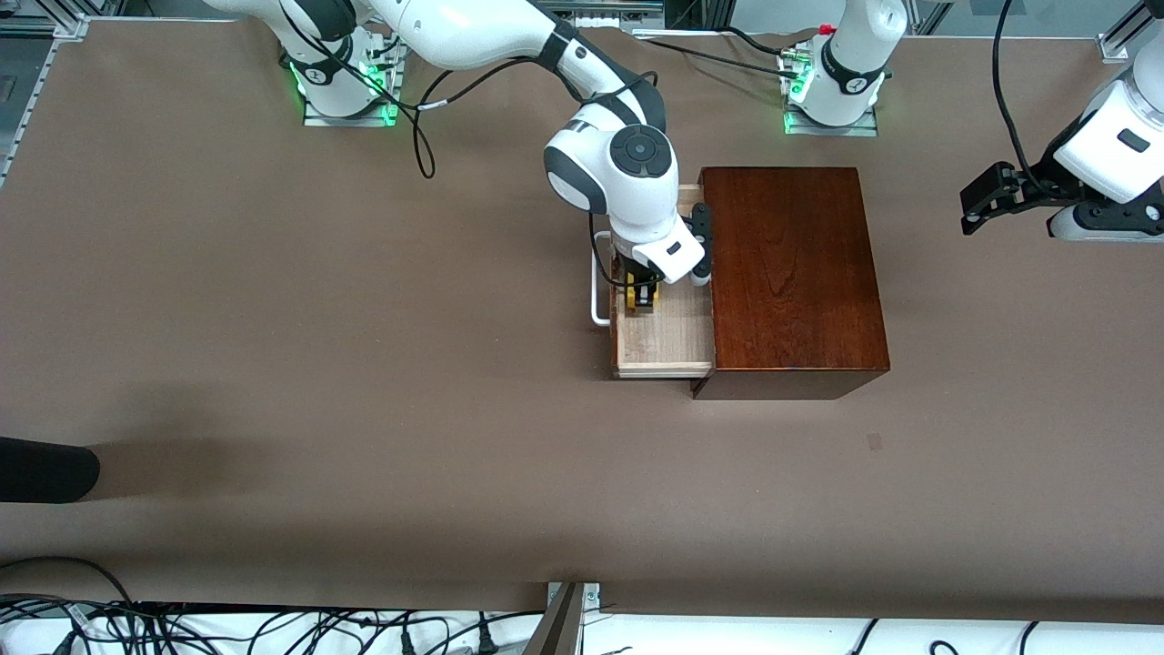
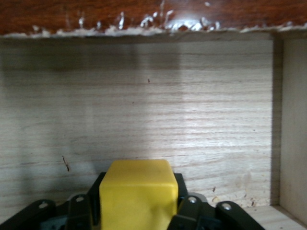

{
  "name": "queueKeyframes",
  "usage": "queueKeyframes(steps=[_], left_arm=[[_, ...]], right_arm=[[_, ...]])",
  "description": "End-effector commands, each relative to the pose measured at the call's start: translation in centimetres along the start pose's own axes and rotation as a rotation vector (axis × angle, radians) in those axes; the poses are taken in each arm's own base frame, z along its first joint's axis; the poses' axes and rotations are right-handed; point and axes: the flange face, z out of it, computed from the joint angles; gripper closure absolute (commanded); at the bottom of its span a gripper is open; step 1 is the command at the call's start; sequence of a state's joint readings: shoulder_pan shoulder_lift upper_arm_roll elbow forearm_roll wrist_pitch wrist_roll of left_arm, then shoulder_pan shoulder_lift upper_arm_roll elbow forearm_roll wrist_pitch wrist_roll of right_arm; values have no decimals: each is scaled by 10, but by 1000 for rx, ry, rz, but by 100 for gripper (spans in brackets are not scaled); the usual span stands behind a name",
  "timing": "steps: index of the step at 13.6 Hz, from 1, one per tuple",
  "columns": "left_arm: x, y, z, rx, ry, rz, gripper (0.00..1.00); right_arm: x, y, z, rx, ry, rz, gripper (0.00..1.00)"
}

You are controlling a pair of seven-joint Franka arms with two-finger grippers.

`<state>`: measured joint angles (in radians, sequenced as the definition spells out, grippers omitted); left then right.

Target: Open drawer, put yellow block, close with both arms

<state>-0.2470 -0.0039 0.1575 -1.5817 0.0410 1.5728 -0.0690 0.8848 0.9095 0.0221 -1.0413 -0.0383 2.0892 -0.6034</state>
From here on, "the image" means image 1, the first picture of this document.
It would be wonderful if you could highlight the wooden drawer with white handle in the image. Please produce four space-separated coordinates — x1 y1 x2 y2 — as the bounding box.
590 185 717 380

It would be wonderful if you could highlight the dark brown wooden cabinet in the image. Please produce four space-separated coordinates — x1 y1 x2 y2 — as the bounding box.
691 166 892 401

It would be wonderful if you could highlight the brown paper table cover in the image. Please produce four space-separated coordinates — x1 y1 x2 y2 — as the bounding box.
0 18 1164 625

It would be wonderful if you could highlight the black rounded object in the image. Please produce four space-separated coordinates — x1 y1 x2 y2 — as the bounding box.
0 437 101 504

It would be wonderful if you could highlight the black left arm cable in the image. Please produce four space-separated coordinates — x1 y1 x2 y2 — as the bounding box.
992 0 1039 186

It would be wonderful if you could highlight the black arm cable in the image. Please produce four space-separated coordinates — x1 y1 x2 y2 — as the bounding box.
992 0 1039 186
282 0 657 180

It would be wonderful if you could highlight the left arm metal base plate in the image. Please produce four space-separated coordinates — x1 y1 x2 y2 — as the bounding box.
784 50 880 137

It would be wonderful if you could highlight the long black table cable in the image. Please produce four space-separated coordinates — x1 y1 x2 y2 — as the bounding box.
647 38 792 78

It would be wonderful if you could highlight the short black table cable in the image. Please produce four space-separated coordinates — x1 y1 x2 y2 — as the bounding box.
723 25 801 57

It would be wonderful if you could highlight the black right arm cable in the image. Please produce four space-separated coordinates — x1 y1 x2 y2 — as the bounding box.
282 0 657 180

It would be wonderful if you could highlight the aluminium bracket plate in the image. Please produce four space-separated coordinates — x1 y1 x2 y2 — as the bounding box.
547 581 602 629

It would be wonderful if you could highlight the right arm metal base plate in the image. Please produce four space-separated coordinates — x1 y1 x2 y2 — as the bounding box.
303 32 402 128

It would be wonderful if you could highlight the grey metal post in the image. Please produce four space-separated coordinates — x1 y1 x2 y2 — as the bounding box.
523 582 587 655

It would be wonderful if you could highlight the black cable with plug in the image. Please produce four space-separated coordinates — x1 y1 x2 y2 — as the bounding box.
450 611 499 655
364 611 417 655

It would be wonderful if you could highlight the aluminium frame rail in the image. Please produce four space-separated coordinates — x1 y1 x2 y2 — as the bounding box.
0 36 61 189

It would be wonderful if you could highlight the black arched cable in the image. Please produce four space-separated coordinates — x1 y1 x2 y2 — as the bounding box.
0 555 139 609

